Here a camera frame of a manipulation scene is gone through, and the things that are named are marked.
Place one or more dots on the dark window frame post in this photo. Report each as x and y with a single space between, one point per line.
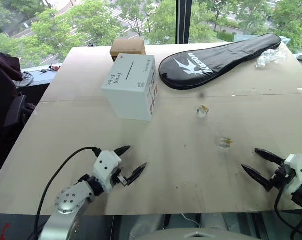
183 20

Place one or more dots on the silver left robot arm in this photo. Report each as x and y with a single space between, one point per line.
68 200

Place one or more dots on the crumpled clear plastic wrap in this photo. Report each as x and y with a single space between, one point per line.
271 57

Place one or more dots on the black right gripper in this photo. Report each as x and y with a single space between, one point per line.
282 177

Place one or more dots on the black office chair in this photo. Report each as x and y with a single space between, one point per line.
14 110

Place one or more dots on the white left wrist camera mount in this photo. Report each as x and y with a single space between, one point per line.
105 165

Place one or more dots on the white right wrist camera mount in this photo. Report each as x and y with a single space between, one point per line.
297 170

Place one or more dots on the brown cardboard box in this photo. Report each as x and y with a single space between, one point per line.
127 47

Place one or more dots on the white cardboard box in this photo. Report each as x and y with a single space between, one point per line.
128 100

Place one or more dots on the black racket bag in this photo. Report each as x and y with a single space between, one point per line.
216 60

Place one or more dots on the dark garment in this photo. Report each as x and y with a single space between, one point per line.
0 67

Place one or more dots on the small clear cube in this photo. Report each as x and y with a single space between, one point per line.
225 143
202 111

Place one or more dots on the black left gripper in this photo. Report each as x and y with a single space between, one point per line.
119 178

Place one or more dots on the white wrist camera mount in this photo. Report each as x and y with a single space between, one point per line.
297 170
105 165

